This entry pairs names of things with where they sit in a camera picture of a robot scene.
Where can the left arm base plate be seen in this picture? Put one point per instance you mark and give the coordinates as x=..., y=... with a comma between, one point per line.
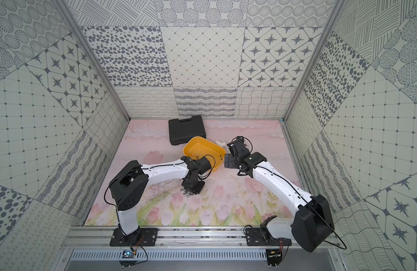
x=141, y=236

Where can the white pipe tee fitting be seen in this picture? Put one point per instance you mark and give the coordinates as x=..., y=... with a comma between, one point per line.
x=221, y=143

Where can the black plastic tool case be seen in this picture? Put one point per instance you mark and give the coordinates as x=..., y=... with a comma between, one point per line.
x=183, y=130

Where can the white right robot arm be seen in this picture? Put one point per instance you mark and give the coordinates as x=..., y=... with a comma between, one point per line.
x=312, y=223

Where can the small green circuit board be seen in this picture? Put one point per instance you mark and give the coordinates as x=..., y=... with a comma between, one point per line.
x=128, y=254

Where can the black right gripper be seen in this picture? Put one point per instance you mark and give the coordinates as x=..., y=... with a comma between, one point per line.
x=229, y=161

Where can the pile of metal bits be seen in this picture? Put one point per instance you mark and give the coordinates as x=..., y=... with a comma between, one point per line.
x=187, y=193

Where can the yellow plastic storage box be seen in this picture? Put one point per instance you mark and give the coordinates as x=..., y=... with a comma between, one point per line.
x=205, y=148

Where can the aluminium mounting rail frame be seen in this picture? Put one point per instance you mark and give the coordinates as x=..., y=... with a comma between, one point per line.
x=173, y=243

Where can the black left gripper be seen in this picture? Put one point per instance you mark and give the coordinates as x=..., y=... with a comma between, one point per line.
x=192, y=184

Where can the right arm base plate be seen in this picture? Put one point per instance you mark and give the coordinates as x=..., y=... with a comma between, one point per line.
x=261, y=237

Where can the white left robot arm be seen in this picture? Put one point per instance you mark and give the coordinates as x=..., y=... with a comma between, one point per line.
x=128, y=186

